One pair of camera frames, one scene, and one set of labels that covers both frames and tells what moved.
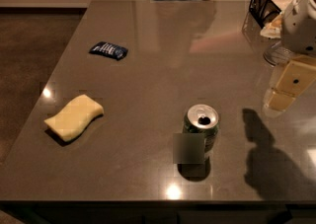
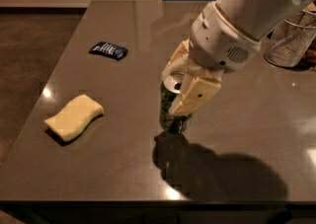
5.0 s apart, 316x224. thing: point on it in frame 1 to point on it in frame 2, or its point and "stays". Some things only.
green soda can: [202, 118] to [170, 122]
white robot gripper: [300, 26] to [221, 39]
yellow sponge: [74, 117] stays
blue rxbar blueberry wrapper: [110, 50] stays
